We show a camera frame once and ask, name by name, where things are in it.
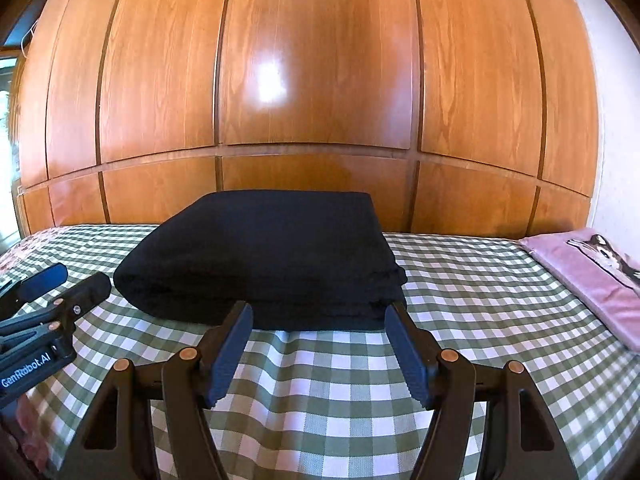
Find floral bed cloth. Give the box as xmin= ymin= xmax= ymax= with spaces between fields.
xmin=0 ymin=232 xmax=48 ymax=273

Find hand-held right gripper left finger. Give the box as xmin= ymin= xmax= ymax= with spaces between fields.
xmin=60 ymin=301 xmax=254 ymax=480

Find black pants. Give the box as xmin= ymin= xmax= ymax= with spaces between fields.
xmin=113 ymin=189 xmax=408 ymax=332

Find wooden wardrobe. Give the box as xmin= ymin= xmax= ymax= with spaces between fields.
xmin=10 ymin=0 xmax=601 ymax=242

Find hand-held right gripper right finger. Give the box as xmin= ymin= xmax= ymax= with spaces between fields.
xmin=384 ymin=302 xmax=581 ymax=480

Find green checkered bed sheet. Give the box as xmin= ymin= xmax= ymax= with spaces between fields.
xmin=0 ymin=224 xmax=640 ymax=480

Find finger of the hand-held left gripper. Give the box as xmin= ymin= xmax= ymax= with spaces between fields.
xmin=0 ymin=273 xmax=112 ymax=350
xmin=0 ymin=262 xmax=69 ymax=317

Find window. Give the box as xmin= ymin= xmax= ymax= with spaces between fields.
xmin=0 ymin=52 xmax=22 ymax=248

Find pink dog print pillow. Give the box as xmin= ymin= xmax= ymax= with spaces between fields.
xmin=517 ymin=227 xmax=640 ymax=354

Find person's left hand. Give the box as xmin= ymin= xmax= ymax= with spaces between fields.
xmin=12 ymin=391 xmax=52 ymax=462

